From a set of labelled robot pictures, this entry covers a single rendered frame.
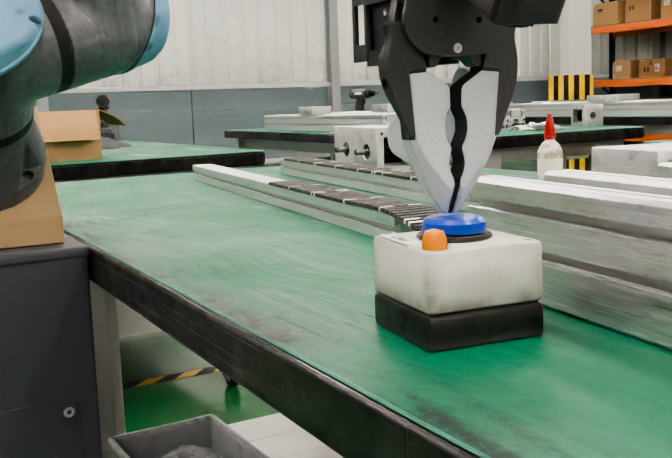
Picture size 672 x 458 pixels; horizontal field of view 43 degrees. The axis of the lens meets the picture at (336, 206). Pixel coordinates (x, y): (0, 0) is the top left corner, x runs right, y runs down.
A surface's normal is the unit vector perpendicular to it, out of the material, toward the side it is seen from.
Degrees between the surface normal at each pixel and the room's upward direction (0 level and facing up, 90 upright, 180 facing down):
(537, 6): 123
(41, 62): 109
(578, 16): 90
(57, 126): 68
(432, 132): 90
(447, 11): 90
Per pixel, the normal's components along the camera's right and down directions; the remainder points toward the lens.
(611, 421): -0.04, -0.99
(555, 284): -0.93, 0.08
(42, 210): 0.31, -0.62
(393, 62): 0.37, 0.10
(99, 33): 0.71, 0.20
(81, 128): 0.40, -0.28
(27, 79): 0.71, 0.59
